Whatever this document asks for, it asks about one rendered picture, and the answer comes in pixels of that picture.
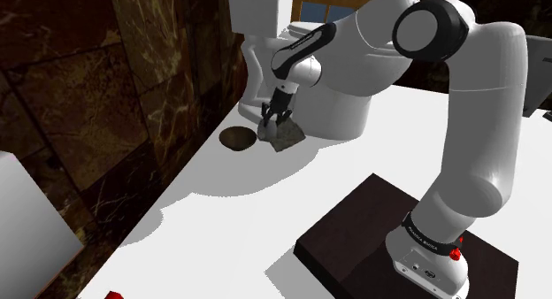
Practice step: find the brown wooden bowl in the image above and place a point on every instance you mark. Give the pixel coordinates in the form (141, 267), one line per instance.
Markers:
(238, 138)

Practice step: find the small pale grey round object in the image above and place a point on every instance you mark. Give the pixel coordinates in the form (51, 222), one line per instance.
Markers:
(269, 131)

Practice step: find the white flat panel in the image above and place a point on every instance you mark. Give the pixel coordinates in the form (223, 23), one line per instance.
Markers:
(30, 229)

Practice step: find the small red object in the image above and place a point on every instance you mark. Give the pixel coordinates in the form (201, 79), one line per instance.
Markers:
(114, 295)

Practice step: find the white toilet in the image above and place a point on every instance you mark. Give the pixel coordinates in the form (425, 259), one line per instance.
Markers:
(336, 112)

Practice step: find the dark brown robot stand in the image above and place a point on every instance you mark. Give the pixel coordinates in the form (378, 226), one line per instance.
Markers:
(345, 233)

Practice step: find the grey flat stone-like slab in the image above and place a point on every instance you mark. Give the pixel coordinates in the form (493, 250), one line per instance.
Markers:
(289, 136)

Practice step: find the grey box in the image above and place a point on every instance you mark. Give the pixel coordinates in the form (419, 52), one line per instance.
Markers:
(539, 74)

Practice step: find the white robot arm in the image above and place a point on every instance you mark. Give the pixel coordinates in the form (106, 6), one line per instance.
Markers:
(483, 117)

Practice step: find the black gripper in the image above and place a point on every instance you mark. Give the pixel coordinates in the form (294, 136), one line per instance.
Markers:
(281, 100)

